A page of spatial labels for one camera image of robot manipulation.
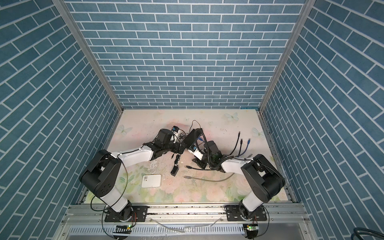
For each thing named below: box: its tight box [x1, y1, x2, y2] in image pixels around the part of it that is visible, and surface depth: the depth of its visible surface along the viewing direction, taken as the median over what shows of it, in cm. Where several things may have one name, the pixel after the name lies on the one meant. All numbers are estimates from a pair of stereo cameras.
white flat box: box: [141, 173, 162, 189], surface depth 85 cm
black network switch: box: [184, 128, 203, 148], surface depth 104 cm
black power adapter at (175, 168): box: [170, 154, 181, 177], surface depth 90 cm
